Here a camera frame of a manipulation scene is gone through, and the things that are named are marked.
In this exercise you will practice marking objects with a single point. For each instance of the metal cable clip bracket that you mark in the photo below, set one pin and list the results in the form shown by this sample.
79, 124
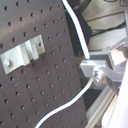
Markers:
22, 54

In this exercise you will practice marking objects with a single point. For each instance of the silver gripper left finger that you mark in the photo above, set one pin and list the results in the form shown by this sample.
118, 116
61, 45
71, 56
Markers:
100, 72

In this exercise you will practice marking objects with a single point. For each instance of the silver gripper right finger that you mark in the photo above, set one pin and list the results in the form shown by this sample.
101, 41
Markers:
114, 56

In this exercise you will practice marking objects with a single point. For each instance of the aluminium frame rail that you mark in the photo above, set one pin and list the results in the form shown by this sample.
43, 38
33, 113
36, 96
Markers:
99, 106

